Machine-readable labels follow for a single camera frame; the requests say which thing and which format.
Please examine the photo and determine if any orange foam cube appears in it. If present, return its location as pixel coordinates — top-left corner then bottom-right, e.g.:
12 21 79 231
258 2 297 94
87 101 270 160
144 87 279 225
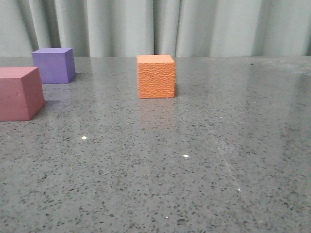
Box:
137 54 175 99

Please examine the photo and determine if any grey-green curtain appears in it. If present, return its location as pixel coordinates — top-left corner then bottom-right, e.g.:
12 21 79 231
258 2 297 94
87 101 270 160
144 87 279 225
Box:
0 0 311 57

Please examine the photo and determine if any purple foam cube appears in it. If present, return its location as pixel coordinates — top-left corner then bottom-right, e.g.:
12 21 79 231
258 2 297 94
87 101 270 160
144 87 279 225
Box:
32 48 76 84

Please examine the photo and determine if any pink foam cube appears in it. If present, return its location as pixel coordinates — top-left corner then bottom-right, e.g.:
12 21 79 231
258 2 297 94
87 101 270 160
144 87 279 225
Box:
0 67 45 121

